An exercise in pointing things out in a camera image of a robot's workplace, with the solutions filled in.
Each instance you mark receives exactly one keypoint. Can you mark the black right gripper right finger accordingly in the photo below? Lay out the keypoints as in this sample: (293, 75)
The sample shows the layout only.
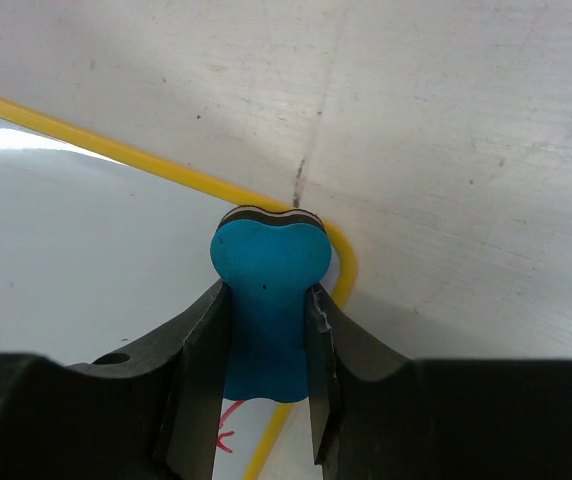
(376, 414)

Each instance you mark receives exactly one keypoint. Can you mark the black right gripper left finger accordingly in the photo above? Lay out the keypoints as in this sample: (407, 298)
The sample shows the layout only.
(148, 410)

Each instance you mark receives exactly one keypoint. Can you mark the yellow-framed whiteboard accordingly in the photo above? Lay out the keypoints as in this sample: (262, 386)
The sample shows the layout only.
(101, 243)

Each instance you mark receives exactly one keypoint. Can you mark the blue bone-shaped whiteboard eraser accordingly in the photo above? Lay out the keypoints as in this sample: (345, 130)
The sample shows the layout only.
(269, 260)

